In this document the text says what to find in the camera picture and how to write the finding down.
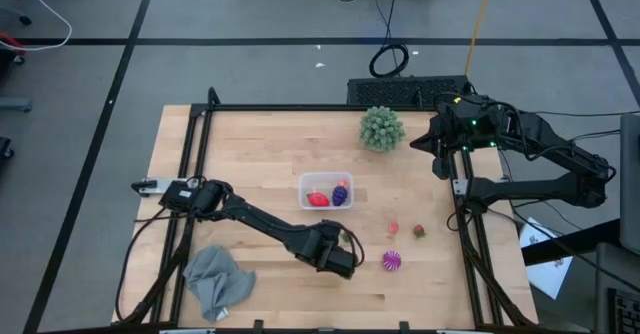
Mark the black floor bar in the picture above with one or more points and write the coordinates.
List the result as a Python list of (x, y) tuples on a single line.
[(575, 244)]

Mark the red cart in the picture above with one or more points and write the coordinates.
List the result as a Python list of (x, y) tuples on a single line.
[(9, 49)]

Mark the green potted plant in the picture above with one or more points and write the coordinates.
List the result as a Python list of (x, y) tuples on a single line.
[(382, 129)]

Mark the black perforated computer case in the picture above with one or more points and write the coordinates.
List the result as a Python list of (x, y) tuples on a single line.
[(400, 91)]

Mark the black keyboard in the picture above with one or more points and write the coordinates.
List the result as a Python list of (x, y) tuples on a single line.
[(625, 311)]

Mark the black aluminium table frame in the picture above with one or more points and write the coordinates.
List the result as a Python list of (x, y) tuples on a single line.
[(325, 107)]

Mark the clear plastic tupperware container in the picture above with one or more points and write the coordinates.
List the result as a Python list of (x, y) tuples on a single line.
[(325, 178)]

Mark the white paper sheet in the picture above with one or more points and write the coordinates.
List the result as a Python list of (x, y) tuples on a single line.
[(550, 274)]

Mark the large red toy fruit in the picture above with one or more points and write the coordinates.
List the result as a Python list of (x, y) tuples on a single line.
[(318, 200)]

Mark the grey cloth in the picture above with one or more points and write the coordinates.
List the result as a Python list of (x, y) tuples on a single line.
[(217, 279)]

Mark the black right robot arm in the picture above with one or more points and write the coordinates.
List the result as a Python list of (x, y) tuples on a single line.
[(530, 189)]

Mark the purple toy grapes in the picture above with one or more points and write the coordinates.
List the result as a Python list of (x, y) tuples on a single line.
[(340, 195)]

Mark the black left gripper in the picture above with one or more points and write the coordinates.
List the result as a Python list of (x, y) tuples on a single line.
[(335, 261)]

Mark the grey furniture foot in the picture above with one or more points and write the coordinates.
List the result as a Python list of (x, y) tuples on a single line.
[(15, 105)]

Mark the purple white striped ball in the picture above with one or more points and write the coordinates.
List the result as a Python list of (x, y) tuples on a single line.
[(392, 260)]

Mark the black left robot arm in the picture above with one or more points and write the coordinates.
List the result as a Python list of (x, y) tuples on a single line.
[(260, 221)]

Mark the small pink toy fruit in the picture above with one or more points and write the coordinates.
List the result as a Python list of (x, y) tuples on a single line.
[(393, 227)]

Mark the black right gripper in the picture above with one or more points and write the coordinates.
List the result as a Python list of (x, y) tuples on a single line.
[(450, 126)]

